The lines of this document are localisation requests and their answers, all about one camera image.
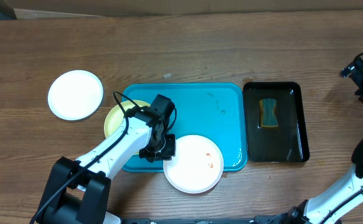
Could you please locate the white plate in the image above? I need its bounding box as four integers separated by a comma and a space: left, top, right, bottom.
163, 135, 224, 194
47, 70, 104, 121

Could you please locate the yellow green scrub sponge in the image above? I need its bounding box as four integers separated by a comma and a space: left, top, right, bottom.
259, 98, 278, 129

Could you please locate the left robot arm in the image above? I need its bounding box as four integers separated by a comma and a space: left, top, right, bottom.
31, 106, 177, 223

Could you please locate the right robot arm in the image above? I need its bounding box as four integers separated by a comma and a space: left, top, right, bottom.
267, 58, 363, 224

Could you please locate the teal plastic tray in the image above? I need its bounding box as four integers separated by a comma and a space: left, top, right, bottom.
123, 83, 248, 172

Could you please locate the black rectangular water tray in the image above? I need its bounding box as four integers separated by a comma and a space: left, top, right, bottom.
243, 82, 310, 162

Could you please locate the light green plate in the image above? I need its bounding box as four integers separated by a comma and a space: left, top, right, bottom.
103, 101, 152, 155

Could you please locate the small tape piece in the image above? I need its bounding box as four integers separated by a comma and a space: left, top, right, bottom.
163, 73, 172, 78

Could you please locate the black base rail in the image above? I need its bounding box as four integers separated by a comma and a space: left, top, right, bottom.
118, 215, 342, 224

